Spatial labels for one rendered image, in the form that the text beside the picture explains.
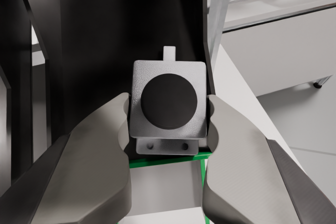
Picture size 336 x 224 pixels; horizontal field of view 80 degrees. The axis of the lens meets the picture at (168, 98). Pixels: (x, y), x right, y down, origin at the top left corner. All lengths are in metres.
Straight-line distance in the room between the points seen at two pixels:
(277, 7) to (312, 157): 1.04
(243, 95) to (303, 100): 1.29
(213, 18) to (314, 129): 1.61
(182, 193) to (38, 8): 0.30
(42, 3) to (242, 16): 0.80
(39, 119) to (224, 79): 0.51
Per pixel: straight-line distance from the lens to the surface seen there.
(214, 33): 0.25
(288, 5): 1.04
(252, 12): 0.95
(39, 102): 0.31
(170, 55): 0.16
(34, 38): 0.77
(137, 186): 0.34
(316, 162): 1.68
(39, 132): 0.32
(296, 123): 1.75
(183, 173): 0.33
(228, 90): 0.63
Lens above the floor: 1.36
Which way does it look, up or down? 56 degrees down
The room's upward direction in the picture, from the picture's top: 4 degrees counter-clockwise
